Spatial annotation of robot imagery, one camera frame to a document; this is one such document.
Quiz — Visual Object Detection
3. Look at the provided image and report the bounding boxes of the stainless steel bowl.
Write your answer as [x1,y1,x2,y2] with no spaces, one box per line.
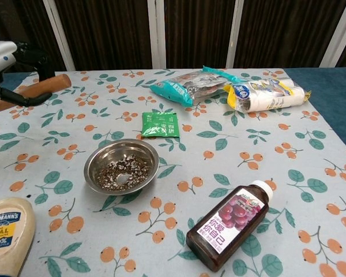
[84,138,160,196]

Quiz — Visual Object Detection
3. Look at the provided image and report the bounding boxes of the crushed brown white granules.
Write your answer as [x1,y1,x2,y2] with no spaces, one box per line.
[95,155,149,190]

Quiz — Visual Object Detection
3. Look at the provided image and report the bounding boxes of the teal snack bag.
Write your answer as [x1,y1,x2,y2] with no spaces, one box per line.
[149,65,243,108]

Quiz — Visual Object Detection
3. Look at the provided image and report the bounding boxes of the yellow white roll package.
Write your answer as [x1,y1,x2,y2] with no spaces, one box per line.
[223,77,312,114]

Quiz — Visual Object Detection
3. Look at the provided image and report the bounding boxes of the grape juice bottle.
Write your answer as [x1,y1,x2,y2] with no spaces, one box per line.
[186,179,274,272]

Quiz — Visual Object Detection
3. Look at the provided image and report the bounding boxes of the green sachet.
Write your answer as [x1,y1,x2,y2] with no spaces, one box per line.
[140,111,181,139]

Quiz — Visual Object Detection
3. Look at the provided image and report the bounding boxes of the wooden stick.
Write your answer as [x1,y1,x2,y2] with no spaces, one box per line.
[0,73,73,115]

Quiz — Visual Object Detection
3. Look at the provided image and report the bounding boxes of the floral tablecloth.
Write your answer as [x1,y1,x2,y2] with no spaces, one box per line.
[0,68,346,277]

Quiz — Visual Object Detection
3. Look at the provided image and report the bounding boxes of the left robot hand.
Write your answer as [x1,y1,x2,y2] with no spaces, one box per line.
[0,40,57,107]

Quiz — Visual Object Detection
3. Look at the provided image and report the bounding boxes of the mayonnaise squeeze bottle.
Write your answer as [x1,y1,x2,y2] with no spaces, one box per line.
[0,197,36,277]

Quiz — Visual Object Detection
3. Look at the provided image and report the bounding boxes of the white metal frame post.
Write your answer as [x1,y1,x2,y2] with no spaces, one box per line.
[42,0,76,72]
[224,0,245,69]
[319,0,346,69]
[146,0,167,70]

